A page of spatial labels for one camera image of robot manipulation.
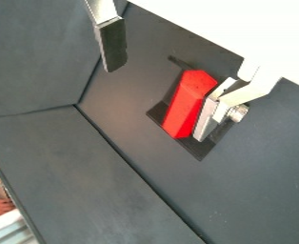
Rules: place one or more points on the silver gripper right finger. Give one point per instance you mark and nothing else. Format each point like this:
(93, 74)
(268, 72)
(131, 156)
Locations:
(225, 102)

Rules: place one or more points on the black curved holder stand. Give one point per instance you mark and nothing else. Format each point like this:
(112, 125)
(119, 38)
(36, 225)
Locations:
(199, 149)

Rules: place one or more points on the red hexagon prism block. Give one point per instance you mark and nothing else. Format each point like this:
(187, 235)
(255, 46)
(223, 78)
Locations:
(195, 85)

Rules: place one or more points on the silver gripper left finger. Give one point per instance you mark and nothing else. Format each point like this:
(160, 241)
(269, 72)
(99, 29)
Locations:
(109, 32)

